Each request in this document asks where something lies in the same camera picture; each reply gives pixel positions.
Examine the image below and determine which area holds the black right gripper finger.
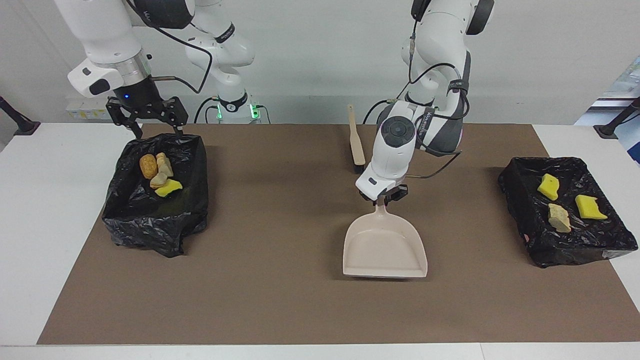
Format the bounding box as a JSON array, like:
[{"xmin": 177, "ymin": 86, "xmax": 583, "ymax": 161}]
[
  {"xmin": 105, "ymin": 97, "xmax": 144, "ymax": 140},
  {"xmin": 150, "ymin": 96, "xmax": 189, "ymax": 136}
]

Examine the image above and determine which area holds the beige plastic dustpan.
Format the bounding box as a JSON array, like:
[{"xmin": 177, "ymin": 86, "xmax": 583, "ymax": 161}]
[{"xmin": 342, "ymin": 197, "xmax": 429, "ymax": 279}]

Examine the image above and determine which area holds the pale bread slice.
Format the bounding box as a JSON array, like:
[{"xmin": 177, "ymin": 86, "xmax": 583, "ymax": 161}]
[{"xmin": 155, "ymin": 152, "xmax": 174, "ymax": 178}]

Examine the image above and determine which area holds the brown oval bread roll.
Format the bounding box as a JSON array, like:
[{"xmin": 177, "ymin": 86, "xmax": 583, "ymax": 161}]
[{"xmin": 139, "ymin": 154, "xmax": 158, "ymax": 180}]

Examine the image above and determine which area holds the beige brush with black bristles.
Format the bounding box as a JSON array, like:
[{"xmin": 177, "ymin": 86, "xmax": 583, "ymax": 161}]
[{"xmin": 347, "ymin": 104, "xmax": 367, "ymax": 174}]

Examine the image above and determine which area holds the green and yellow sponge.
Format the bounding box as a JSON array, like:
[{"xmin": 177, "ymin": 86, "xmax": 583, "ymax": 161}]
[{"xmin": 154, "ymin": 179, "xmax": 184, "ymax": 198}]

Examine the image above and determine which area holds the notched yellow sponge piece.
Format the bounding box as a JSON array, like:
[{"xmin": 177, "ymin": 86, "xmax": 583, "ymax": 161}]
[{"xmin": 574, "ymin": 194, "xmax": 609, "ymax": 221}]

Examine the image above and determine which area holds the tall bin with black bag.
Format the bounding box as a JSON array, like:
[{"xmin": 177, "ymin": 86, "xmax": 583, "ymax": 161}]
[{"xmin": 101, "ymin": 131, "xmax": 210, "ymax": 259}]

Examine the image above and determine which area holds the shallow bin with black bag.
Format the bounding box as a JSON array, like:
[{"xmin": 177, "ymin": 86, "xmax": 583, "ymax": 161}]
[{"xmin": 498, "ymin": 156, "xmax": 639, "ymax": 269}]

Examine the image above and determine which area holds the white box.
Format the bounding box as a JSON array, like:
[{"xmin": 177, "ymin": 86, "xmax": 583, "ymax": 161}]
[{"xmin": 65, "ymin": 100, "xmax": 113, "ymax": 121}]

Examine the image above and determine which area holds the black stand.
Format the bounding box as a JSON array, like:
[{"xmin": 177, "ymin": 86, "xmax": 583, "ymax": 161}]
[
  {"xmin": 0, "ymin": 96, "xmax": 41, "ymax": 137},
  {"xmin": 593, "ymin": 97, "xmax": 640, "ymax": 140}
]

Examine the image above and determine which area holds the brown table mat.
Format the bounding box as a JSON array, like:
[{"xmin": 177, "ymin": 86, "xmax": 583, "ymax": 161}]
[{"xmin": 36, "ymin": 123, "xmax": 640, "ymax": 346}]

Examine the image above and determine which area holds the black right base cable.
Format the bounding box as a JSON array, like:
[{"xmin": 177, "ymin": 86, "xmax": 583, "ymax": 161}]
[{"xmin": 193, "ymin": 96, "xmax": 272, "ymax": 125}]

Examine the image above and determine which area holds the black base cable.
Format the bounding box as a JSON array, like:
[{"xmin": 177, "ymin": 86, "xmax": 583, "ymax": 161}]
[
  {"xmin": 193, "ymin": 96, "xmax": 272, "ymax": 125},
  {"xmin": 362, "ymin": 97, "xmax": 401, "ymax": 125}
]

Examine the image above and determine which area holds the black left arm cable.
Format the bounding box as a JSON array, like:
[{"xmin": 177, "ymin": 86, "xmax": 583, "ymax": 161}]
[{"xmin": 397, "ymin": 17, "xmax": 471, "ymax": 179}]

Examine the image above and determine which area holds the black left base cable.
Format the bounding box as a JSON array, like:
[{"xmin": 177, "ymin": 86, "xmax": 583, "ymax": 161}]
[{"xmin": 362, "ymin": 97, "xmax": 401, "ymax": 125}]

